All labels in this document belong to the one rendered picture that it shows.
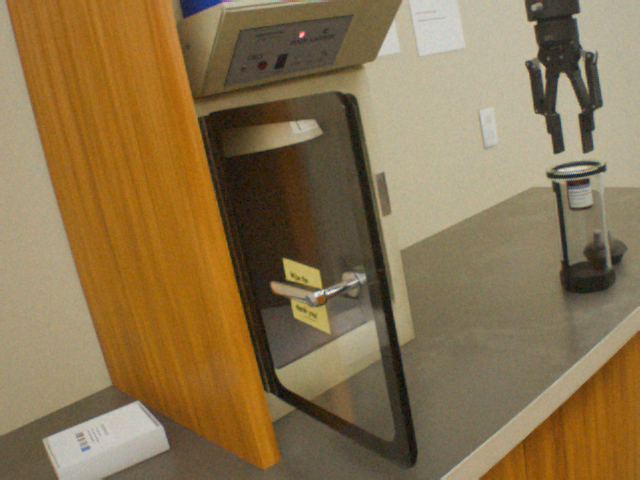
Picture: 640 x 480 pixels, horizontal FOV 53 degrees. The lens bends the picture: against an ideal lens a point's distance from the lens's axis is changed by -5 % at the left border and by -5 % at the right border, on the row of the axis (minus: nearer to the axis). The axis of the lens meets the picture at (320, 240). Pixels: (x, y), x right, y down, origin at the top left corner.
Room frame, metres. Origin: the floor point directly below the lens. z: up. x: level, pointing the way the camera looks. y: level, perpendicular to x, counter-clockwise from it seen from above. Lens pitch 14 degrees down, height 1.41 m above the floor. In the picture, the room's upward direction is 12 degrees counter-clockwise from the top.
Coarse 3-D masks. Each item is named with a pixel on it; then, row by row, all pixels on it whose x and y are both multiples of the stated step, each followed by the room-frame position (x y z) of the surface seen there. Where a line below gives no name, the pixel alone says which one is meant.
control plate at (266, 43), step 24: (288, 24) 0.87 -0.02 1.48; (312, 24) 0.90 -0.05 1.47; (336, 24) 0.93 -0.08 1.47; (240, 48) 0.84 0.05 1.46; (264, 48) 0.87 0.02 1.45; (288, 48) 0.90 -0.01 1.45; (312, 48) 0.93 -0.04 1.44; (336, 48) 0.97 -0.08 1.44; (240, 72) 0.87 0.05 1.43; (264, 72) 0.90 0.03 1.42; (288, 72) 0.93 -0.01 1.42
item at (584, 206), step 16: (592, 160) 1.16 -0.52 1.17; (592, 176) 1.09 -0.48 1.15; (576, 192) 1.10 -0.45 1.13; (592, 192) 1.09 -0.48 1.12; (576, 208) 1.10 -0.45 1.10; (592, 208) 1.09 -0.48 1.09; (576, 224) 1.10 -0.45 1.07; (592, 224) 1.09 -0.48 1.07; (576, 240) 1.10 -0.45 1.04; (592, 240) 1.09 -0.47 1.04; (608, 240) 1.11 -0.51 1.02; (576, 256) 1.11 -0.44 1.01; (592, 256) 1.09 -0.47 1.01; (608, 256) 1.11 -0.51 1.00; (576, 272) 1.11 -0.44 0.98; (592, 272) 1.09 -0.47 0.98
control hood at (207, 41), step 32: (256, 0) 0.82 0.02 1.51; (288, 0) 0.84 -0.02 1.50; (320, 0) 0.88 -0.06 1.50; (352, 0) 0.92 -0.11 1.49; (384, 0) 0.96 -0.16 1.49; (192, 32) 0.84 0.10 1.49; (224, 32) 0.81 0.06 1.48; (352, 32) 0.97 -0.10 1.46; (384, 32) 1.02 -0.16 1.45; (192, 64) 0.86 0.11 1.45; (224, 64) 0.84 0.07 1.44; (352, 64) 1.02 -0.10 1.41; (192, 96) 0.87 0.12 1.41
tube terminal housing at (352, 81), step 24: (336, 72) 1.03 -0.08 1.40; (360, 72) 1.06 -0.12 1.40; (216, 96) 0.90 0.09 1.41; (240, 96) 0.92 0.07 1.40; (264, 96) 0.95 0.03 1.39; (288, 96) 0.97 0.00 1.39; (360, 96) 1.06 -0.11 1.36; (360, 120) 1.09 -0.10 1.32; (384, 168) 1.07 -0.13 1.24; (384, 240) 1.06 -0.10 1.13; (384, 264) 1.09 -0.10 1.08; (408, 312) 1.07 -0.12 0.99; (408, 336) 1.06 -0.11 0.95; (288, 408) 0.90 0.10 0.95
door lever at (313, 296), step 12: (348, 276) 0.64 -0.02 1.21; (276, 288) 0.67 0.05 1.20; (288, 288) 0.65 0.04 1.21; (300, 288) 0.64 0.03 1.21; (312, 288) 0.63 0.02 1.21; (324, 288) 0.63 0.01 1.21; (336, 288) 0.63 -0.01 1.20; (348, 288) 0.63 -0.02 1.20; (300, 300) 0.63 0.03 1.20; (312, 300) 0.61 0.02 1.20; (324, 300) 0.61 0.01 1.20
